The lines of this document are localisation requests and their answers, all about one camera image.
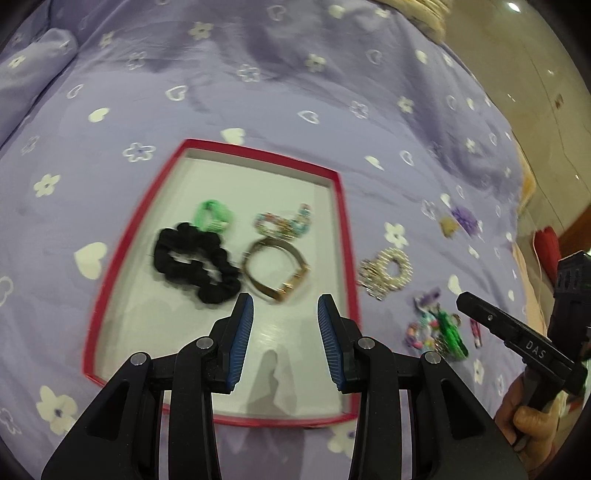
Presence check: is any black scrunchie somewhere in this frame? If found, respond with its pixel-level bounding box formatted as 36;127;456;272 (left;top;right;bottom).
153;222;241;304

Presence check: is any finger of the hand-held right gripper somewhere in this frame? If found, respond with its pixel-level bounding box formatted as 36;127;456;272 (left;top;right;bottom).
456;291;589;397

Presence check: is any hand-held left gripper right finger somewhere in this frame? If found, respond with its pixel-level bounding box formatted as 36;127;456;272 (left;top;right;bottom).
317;294;527;480

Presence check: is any purple flower print duvet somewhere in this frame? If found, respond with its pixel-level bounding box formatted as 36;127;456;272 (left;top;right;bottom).
0;28;80;139

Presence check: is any red shallow box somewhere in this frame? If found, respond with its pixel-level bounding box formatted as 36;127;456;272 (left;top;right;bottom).
82;138;362;428

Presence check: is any white cable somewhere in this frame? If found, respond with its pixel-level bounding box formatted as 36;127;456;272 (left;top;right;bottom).
530;231;546;326

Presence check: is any pastel beaded bracelet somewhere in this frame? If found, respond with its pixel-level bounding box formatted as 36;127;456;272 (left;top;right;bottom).
254;203;312;241

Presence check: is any green hair bow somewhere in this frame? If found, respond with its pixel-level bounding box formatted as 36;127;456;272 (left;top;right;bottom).
193;199;232;233

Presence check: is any purple flower hair clip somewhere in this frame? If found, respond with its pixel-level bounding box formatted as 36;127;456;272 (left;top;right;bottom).
451;206;483;241

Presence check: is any pearl bracelet with crown charm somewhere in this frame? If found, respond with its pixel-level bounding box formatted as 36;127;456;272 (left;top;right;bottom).
358;247;413;302

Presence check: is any gold wrist watch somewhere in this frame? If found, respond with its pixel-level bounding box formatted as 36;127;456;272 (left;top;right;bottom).
241;237;310;304

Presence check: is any person's right hand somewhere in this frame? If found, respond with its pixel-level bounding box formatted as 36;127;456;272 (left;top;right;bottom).
494;371;570;453

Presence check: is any silver chain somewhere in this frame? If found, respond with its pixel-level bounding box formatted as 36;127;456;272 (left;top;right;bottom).
405;318;444;357

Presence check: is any green braided band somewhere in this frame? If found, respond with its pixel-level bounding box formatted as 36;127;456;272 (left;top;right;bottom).
434;308;469;361

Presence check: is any red cloth object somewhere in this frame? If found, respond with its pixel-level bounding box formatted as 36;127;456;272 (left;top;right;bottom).
534;225;560;283

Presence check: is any cream printed pillow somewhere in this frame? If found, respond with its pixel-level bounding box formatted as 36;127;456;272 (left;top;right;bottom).
388;0;450;41

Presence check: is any purple hair tie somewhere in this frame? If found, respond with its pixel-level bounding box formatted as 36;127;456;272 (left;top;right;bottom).
414;287;445;315

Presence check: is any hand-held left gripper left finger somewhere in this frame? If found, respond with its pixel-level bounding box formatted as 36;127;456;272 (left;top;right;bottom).
41;292;256;480

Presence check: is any purple flower print bedsheet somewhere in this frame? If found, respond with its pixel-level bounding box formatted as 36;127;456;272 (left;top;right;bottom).
0;0;541;480

